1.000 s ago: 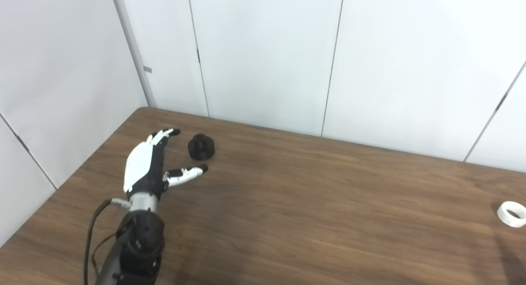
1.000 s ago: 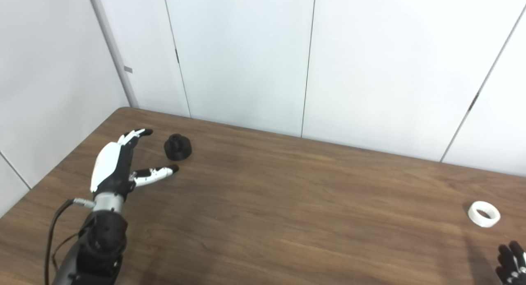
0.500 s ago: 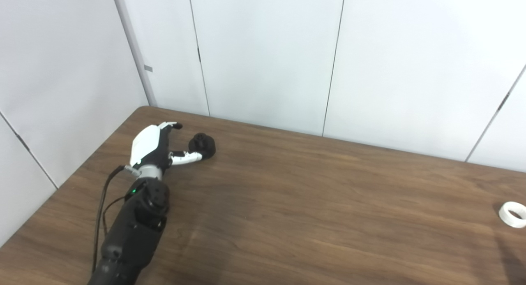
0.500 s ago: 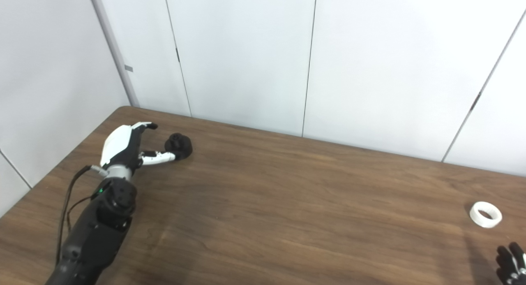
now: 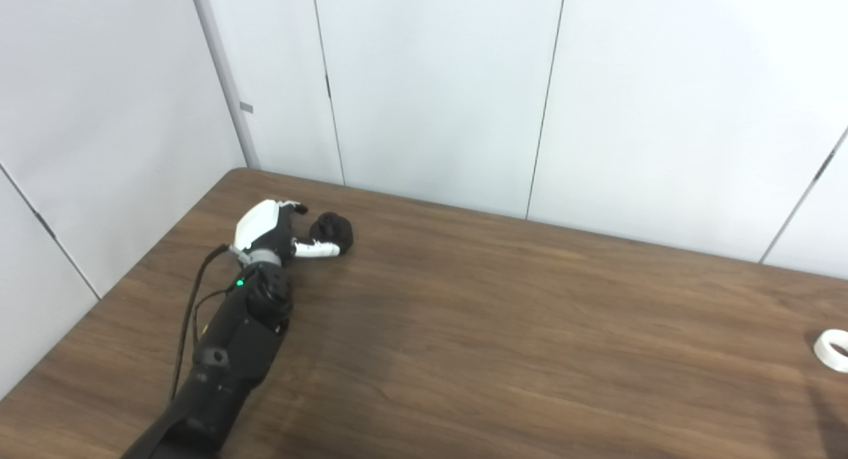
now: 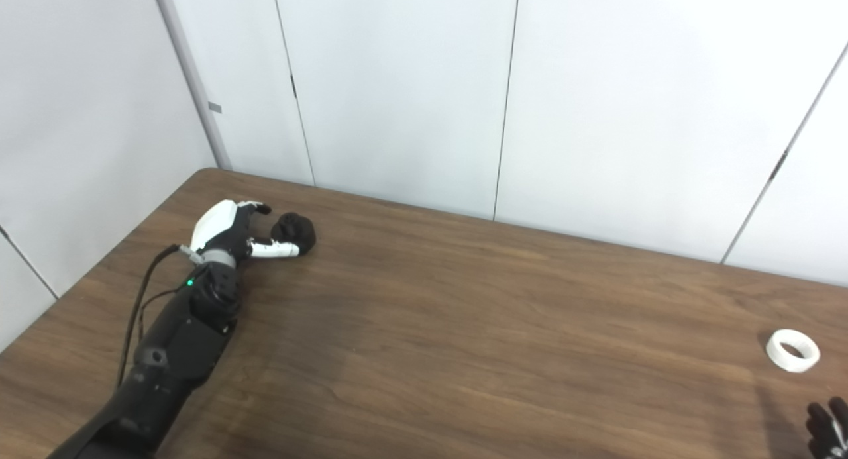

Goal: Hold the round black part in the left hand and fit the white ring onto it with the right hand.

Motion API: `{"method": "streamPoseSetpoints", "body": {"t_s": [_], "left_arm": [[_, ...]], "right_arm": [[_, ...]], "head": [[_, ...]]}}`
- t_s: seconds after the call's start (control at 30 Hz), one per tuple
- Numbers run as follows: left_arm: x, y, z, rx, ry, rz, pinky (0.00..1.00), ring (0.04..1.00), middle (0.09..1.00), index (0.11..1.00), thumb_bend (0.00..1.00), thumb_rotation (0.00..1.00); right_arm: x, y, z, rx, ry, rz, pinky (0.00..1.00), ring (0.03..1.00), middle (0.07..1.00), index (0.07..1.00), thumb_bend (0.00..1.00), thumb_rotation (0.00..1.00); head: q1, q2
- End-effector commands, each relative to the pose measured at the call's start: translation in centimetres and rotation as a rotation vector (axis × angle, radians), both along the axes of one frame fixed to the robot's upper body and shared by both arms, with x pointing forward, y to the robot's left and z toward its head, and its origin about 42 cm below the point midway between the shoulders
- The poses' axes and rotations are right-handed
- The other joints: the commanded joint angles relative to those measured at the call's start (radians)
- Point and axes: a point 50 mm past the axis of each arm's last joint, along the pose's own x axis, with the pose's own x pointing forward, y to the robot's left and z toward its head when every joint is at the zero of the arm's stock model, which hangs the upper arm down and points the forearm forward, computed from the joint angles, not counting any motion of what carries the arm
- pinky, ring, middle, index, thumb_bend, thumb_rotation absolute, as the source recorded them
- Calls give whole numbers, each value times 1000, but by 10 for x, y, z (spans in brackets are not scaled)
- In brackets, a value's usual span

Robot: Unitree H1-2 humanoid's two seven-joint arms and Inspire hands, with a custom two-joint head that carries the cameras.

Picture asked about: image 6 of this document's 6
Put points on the grey corner pole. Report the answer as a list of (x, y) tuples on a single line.
[(192, 75)]

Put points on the round black part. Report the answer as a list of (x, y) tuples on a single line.
[(296, 230)]

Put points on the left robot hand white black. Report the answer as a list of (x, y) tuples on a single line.
[(218, 230)]

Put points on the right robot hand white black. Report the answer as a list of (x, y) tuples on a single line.
[(831, 432)]

